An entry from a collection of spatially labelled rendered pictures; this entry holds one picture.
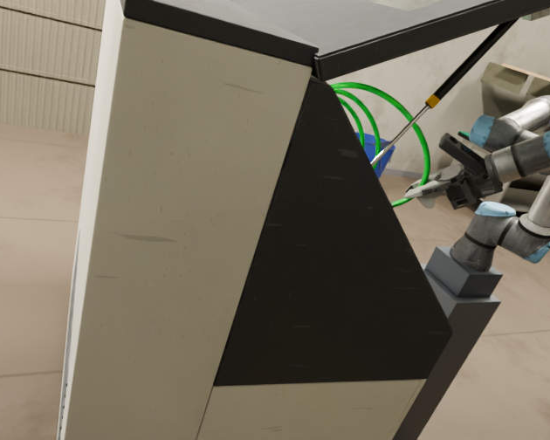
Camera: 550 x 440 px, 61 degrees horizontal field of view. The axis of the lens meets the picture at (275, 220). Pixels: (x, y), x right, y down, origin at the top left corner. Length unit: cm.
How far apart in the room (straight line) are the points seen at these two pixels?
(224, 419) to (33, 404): 104
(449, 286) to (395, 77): 391
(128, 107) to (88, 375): 52
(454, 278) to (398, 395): 61
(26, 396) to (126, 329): 119
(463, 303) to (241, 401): 95
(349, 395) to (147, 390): 50
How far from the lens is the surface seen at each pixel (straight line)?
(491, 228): 177
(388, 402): 135
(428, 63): 571
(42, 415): 201
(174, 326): 93
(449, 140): 114
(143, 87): 70
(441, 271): 185
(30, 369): 216
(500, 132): 125
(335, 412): 128
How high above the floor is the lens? 155
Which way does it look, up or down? 25 degrees down
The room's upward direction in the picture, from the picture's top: 18 degrees clockwise
